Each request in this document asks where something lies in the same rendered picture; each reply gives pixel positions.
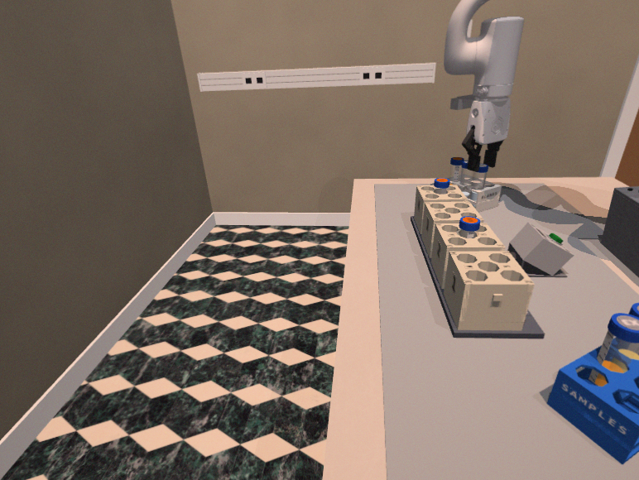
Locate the grey tube rack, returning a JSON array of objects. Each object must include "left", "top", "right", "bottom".
[{"left": 449, "top": 181, "right": 500, "bottom": 213}]

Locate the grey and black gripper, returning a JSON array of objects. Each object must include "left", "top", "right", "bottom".
[{"left": 462, "top": 96, "right": 511, "bottom": 172}]

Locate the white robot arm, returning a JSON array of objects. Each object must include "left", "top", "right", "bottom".
[{"left": 444, "top": 0, "right": 524, "bottom": 110}]

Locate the grey bench mat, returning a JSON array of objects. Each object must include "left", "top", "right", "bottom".
[{"left": 374, "top": 183, "right": 639, "bottom": 480}]

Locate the blue tube rack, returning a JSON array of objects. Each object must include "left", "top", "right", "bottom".
[{"left": 547, "top": 345, "right": 639, "bottom": 464}]

